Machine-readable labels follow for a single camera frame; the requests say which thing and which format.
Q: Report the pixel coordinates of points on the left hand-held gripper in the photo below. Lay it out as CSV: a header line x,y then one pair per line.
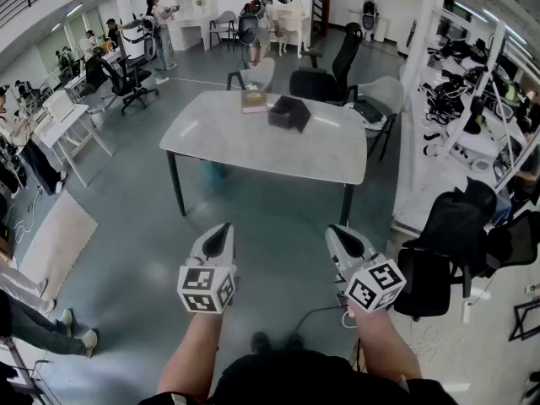
x,y
202,283

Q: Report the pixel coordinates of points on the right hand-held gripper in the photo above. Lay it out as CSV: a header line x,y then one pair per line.
x,y
375,285

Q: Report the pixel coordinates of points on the black box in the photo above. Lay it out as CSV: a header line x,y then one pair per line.
x,y
287,114

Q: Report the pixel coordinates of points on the person's right forearm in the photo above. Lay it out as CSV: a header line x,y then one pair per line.
x,y
384,344

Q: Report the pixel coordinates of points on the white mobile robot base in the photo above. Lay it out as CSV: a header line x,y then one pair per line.
x,y
139,36

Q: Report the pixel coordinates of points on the person's left forearm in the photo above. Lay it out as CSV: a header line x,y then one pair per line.
x,y
190,352

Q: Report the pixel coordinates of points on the dark green box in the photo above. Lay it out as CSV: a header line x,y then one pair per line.
x,y
368,110

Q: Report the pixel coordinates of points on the black office chair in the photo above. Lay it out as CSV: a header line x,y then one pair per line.
x,y
126,82
312,84
451,226

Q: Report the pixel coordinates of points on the person's left shoe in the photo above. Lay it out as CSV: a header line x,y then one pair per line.
x,y
260,342

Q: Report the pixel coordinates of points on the person's shoe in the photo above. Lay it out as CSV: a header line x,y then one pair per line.
x,y
260,342
294,342

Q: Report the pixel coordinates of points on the person's right shoe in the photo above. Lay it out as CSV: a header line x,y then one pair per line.
x,y
294,342

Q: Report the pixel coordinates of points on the patterned round cushion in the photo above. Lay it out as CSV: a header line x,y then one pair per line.
x,y
375,124

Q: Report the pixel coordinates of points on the brown hardcover book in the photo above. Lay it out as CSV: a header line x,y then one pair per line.
x,y
254,101

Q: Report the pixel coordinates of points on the person's black shirt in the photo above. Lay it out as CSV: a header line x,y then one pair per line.
x,y
295,382

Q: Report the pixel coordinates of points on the grey armchair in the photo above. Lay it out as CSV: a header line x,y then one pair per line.
x,y
257,74
388,95

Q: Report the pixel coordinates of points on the beige floor mat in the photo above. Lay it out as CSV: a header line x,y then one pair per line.
x,y
59,243

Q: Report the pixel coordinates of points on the white power strip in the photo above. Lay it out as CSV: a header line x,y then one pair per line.
x,y
162,80

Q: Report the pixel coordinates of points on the pile of black white devices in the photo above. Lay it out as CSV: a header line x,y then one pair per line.
x,y
455,95

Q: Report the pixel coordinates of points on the white metal rack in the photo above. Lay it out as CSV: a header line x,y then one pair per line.
x,y
422,57

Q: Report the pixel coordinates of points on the white desk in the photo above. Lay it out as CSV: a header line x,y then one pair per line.
x,y
63,116

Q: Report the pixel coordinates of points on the grey chair with black legs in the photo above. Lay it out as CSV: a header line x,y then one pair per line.
x,y
223,25

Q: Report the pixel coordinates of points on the white humanoid robot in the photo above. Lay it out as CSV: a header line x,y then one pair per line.
x,y
369,15

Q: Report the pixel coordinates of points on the white shelf cabinet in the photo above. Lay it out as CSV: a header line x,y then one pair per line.
x,y
190,15

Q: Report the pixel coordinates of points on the white vanity table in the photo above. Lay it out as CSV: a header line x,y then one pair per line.
x,y
291,19

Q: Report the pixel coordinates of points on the brown wooden staircase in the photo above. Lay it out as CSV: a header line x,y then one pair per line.
x,y
320,11

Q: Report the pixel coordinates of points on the black metal frame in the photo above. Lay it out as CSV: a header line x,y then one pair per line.
x,y
519,323

